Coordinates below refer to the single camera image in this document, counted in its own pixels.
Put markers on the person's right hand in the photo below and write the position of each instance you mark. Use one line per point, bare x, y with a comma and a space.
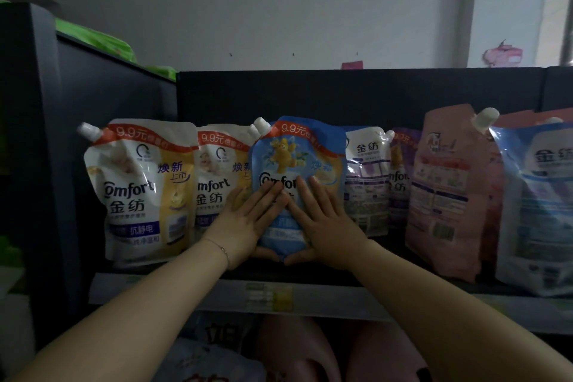
331, 234

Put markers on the person's left hand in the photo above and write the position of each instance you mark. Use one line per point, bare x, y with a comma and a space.
246, 225

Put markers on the purple Comfort pouch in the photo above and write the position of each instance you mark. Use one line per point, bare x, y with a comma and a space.
400, 189

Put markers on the dark metal shelf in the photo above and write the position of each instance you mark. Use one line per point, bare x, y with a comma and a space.
313, 90

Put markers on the person's right forearm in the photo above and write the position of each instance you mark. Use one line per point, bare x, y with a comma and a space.
470, 319

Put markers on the person's left forearm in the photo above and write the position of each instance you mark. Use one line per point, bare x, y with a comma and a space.
112, 323

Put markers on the yellow price label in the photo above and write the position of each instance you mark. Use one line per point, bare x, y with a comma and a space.
268, 297

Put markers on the white refill pouch red lettering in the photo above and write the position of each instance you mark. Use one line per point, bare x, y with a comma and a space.
228, 334
206, 364

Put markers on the pink sticky note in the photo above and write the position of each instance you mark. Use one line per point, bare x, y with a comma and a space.
352, 65

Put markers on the flat green pack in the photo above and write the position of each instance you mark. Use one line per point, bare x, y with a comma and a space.
161, 73
94, 39

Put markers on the green toilet paper pack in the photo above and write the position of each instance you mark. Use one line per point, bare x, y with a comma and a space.
9, 252

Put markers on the pink bagged item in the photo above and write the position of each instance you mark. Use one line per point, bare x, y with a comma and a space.
503, 55

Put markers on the white toilet paper packs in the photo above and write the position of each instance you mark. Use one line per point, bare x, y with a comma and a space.
15, 328

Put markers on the grey vertical pole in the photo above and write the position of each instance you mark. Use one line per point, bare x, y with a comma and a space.
568, 32

